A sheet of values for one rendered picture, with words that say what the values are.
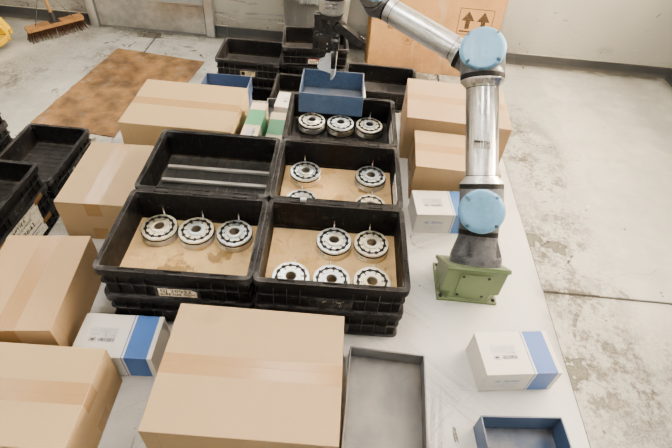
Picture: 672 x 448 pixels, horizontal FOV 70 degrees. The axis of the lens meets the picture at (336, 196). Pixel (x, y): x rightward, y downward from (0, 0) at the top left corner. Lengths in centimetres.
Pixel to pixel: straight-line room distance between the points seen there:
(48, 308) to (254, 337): 52
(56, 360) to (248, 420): 47
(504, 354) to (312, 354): 52
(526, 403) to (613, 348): 122
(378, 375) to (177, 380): 52
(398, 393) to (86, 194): 108
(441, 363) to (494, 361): 15
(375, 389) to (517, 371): 36
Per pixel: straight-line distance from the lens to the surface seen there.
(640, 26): 481
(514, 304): 160
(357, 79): 163
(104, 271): 133
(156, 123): 182
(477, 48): 133
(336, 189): 160
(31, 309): 141
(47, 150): 274
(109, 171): 171
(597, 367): 251
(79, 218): 168
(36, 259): 152
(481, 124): 132
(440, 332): 147
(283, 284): 122
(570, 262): 285
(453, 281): 147
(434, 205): 167
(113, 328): 139
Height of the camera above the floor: 191
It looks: 43 degrees down
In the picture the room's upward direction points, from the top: 5 degrees clockwise
